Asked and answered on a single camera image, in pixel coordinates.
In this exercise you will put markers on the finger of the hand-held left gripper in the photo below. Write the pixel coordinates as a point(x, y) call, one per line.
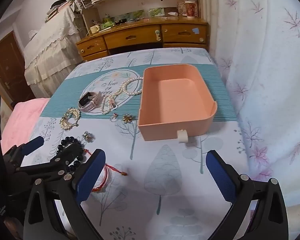
point(65, 157)
point(35, 143)

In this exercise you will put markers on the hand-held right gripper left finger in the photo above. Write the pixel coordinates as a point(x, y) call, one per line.
point(92, 175)

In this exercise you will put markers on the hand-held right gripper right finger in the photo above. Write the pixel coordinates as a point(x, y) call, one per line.
point(220, 177)

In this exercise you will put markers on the crystal cluster charm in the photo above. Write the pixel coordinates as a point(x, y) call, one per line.
point(88, 136)

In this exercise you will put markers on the gold flower brooch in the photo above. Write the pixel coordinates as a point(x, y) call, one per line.
point(127, 118)

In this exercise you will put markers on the pink plastic drawer box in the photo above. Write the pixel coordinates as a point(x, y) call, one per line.
point(175, 92)

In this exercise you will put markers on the pink blanket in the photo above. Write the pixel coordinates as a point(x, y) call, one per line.
point(22, 122)

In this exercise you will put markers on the brown wooden door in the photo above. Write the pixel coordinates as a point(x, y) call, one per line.
point(7, 67)

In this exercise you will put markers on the white lace cloth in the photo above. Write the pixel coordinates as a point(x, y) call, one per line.
point(52, 47)

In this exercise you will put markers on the white leaf print curtain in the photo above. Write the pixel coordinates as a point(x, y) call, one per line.
point(265, 80)

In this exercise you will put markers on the white bowl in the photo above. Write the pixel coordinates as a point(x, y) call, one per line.
point(95, 29)

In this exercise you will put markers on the stack of books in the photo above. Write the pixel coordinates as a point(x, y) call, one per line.
point(56, 10)

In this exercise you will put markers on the wooden desk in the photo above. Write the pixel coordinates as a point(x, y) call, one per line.
point(130, 36)

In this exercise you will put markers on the blue sticker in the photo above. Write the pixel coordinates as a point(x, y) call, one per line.
point(196, 30)

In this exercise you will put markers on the teal white hook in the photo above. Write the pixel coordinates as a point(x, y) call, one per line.
point(157, 34)

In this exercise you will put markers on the white tube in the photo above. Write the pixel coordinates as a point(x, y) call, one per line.
point(173, 13)

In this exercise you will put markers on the red paper cup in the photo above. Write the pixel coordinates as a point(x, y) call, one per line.
point(190, 9)

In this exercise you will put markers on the wooden desk hutch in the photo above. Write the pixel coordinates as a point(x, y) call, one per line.
point(140, 2)

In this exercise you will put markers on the floral mug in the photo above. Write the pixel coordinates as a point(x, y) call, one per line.
point(181, 8)

